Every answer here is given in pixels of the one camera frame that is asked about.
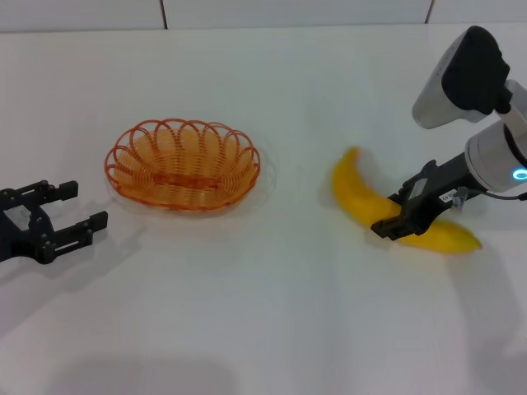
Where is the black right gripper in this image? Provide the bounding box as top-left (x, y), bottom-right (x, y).
top-left (370, 151), bottom-right (475, 241)

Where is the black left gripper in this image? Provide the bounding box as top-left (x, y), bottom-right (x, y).
top-left (0, 179), bottom-right (110, 265)

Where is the yellow banana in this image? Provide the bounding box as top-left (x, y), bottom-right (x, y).
top-left (331, 146), bottom-right (484, 257)

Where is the orange wire basket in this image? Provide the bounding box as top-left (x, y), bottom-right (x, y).
top-left (104, 118), bottom-right (262, 215)

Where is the right wrist cable plug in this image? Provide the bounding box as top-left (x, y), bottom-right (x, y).
top-left (450, 185), bottom-right (526, 211)

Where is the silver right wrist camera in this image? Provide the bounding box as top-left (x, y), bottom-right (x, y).
top-left (411, 25), bottom-right (511, 130)

